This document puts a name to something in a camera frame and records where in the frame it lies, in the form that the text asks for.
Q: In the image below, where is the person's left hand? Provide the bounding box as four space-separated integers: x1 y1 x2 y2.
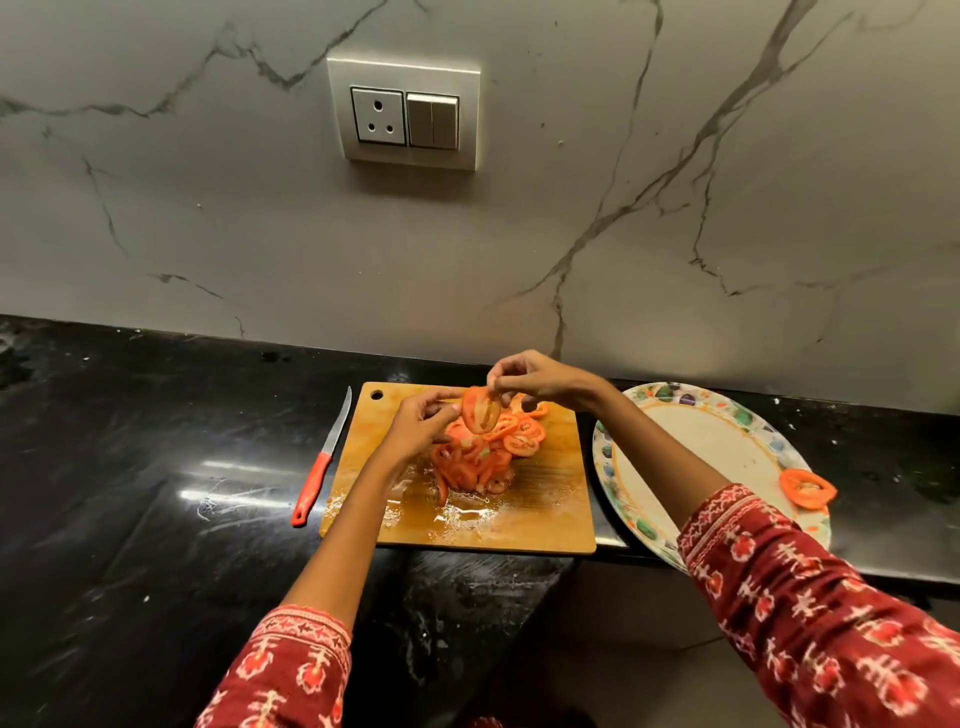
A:
382 387 466 470

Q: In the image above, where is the person's right hand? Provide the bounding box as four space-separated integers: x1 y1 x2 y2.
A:
486 349 609 414

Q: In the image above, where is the pile of tomato slices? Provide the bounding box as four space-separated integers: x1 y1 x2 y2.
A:
428 393 551 508

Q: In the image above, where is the red handled knife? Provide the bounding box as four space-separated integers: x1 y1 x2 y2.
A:
290 386 354 529

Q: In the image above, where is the floral rimmed plate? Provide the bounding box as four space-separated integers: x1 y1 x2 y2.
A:
591 381 834 575

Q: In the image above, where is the person's left forearm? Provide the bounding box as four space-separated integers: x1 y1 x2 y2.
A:
283 449 410 631

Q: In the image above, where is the person's right forearm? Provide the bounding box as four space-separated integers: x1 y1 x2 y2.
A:
592 382 733 530

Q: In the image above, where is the wooden cutting board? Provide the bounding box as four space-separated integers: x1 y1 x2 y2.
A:
319 381 598 557

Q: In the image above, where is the brown lower cabinet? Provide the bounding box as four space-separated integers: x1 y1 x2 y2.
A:
569 558 960 654

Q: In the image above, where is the red patterned left sleeve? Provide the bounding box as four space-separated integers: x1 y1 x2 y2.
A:
194 605 354 728

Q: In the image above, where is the red patterned sleeve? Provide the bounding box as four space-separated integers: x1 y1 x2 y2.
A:
677 483 960 728
194 605 354 728

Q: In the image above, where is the red patterned right sleeve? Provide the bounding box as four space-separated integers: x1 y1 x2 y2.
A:
677 483 960 728

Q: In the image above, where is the wall socket and switch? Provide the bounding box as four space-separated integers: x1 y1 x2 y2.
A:
326 56 482 172

